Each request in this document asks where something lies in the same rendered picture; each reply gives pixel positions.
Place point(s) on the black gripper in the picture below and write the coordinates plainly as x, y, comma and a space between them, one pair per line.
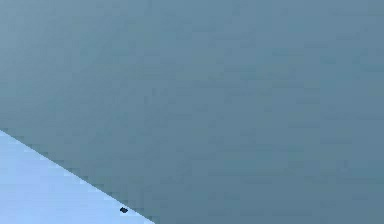
123, 210

